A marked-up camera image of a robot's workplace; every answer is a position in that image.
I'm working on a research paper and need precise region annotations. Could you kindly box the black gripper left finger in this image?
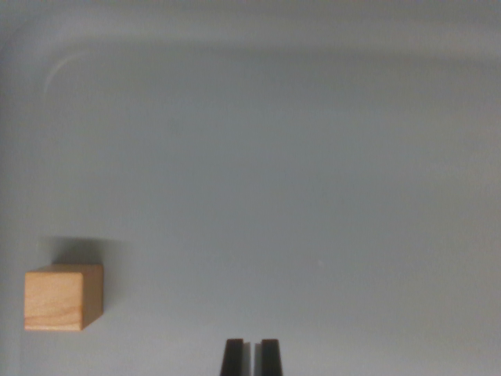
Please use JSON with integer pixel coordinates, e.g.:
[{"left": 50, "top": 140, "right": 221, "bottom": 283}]
[{"left": 220, "top": 338, "right": 253, "bottom": 376}]

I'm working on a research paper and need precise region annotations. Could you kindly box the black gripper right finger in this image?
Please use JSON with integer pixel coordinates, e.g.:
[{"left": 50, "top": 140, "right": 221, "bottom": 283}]
[{"left": 254, "top": 338, "right": 284, "bottom": 376}]

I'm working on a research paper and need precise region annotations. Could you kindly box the wooden cube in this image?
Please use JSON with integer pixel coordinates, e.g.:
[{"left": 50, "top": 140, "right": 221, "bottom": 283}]
[{"left": 23, "top": 263, "right": 105, "bottom": 332}]

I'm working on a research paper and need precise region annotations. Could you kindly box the white plastic tray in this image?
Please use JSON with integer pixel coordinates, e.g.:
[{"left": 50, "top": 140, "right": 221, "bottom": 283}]
[{"left": 0, "top": 0, "right": 501, "bottom": 376}]

